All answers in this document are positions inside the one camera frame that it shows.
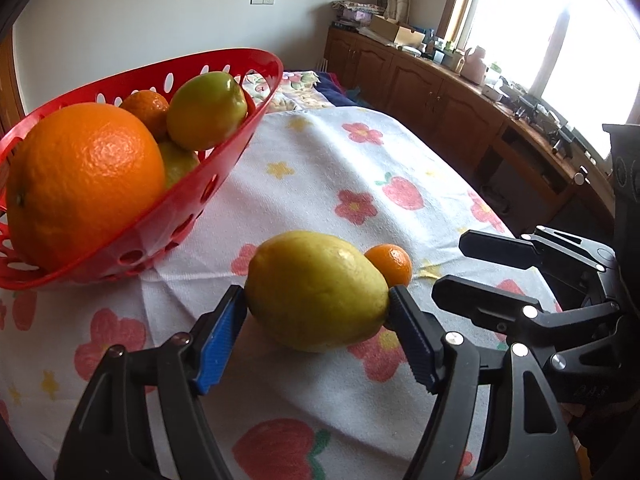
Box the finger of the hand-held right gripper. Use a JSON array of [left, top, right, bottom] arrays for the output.
[[458, 226, 617, 274], [431, 274, 622, 357]]

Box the small tangerine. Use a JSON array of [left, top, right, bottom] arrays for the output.
[[119, 89, 171, 142], [364, 243, 414, 288]]

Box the navy blue cloth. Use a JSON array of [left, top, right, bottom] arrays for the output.
[[315, 71, 366, 108]]

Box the red perforated plastic basket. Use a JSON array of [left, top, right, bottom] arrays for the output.
[[0, 48, 285, 291]]

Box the pink jug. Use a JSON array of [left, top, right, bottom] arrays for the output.
[[460, 46, 488, 86]]

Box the stack of folded cloths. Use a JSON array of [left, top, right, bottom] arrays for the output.
[[331, 0, 386, 28]]

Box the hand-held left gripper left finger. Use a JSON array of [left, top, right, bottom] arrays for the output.
[[55, 284, 248, 480]]

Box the wooden framed window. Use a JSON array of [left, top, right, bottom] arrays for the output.
[[445, 0, 640, 161]]

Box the yellow-green lemon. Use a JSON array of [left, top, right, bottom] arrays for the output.
[[166, 71, 248, 151], [157, 139, 201, 190]]

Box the wooden cabinet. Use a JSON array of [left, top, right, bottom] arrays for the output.
[[324, 27, 616, 231]]

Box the white floral tablecloth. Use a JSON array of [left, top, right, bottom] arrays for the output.
[[0, 107, 566, 480]]

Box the large yellow lemon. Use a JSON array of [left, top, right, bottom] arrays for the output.
[[244, 230, 391, 353]]

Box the large orange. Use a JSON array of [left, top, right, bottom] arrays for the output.
[[6, 102, 167, 272]]

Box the cardboard box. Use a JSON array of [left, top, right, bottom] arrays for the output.
[[369, 14, 426, 46]]

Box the clutter of small items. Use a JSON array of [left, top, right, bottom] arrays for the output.
[[482, 75, 608, 171]]

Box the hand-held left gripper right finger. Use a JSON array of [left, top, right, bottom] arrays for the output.
[[387, 285, 581, 480]]

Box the wooden slatted panel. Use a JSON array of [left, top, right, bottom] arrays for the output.
[[0, 35, 26, 133]]

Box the patterned quilt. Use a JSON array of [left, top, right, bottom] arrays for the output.
[[240, 70, 333, 113]]

